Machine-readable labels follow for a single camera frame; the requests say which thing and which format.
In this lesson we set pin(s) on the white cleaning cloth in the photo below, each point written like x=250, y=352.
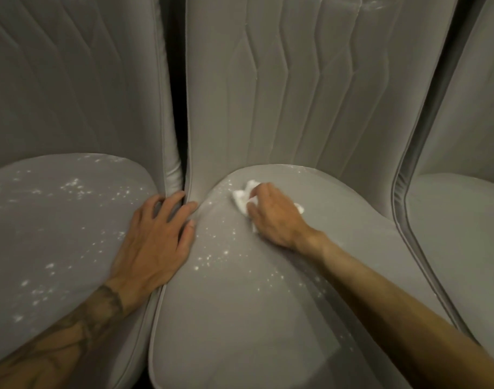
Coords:
x=240, y=198

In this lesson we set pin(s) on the person's left forearm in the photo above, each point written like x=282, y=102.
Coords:
x=64, y=344

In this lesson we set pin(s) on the grey padded chair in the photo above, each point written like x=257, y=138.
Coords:
x=461, y=239
x=68, y=97
x=271, y=97

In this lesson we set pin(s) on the person's right hand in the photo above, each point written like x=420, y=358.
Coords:
x=279, y=218

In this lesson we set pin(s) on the person's left hand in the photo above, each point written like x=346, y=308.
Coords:
x=153, y=251

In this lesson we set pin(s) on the person's right forearm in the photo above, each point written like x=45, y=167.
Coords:
x=409, y=320

